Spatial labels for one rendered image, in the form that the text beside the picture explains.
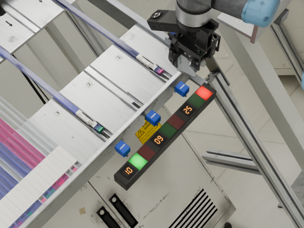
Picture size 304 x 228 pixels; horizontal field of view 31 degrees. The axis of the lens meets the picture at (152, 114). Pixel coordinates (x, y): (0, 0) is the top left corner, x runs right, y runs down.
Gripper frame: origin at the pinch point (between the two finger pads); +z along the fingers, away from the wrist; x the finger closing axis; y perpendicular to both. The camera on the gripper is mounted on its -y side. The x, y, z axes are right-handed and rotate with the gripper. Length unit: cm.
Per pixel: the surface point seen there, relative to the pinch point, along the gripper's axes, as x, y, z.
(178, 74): 2.1, -2.1, 7.7
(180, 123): -6.9, 5.9, 11.0
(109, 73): -8.1, -16.3, 9.8
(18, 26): -13.0, -45.0, 9.4
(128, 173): -25.1, 5.3, 11.0
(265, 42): 86, -17, 90
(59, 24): 63, -137, 152
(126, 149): -21.5, 1.6, 8.8
